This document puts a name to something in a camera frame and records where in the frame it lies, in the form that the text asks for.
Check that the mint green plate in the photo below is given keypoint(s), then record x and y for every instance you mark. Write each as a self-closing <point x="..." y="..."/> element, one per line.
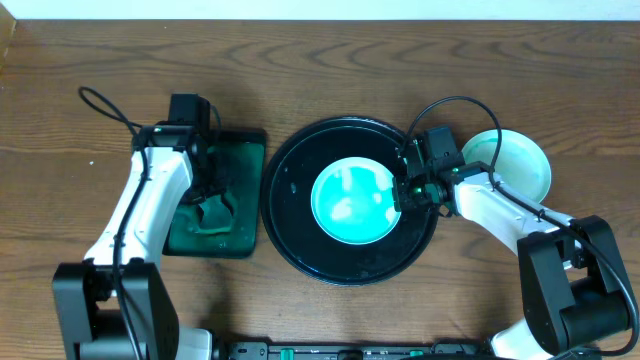
<point x="352" y="201"/>
<point x="521" y="163"/>

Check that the black rectangular sponge tray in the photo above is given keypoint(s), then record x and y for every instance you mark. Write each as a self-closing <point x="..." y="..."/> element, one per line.
<point x="247" y="149"/>

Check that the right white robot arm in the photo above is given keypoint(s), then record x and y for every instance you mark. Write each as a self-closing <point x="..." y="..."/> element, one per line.
<point x="576" y="294"/>

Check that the green sponge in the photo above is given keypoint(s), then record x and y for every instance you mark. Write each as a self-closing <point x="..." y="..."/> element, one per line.
<point x="215" y="216"/>

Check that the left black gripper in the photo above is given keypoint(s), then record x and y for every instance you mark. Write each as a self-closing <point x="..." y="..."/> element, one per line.
<point x="211" y="187"/>

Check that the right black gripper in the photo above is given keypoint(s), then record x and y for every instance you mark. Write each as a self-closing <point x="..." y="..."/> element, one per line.
<point x="403" y="199"/>

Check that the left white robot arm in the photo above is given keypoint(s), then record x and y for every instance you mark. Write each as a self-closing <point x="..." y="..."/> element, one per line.
<point x="113" y="304"/>

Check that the round black tray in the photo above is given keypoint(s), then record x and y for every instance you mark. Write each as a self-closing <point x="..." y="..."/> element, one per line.
<point x="286" y="204"/>

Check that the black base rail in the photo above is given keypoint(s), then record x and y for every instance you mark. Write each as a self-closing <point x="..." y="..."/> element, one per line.
<point x="438" y="351"/>

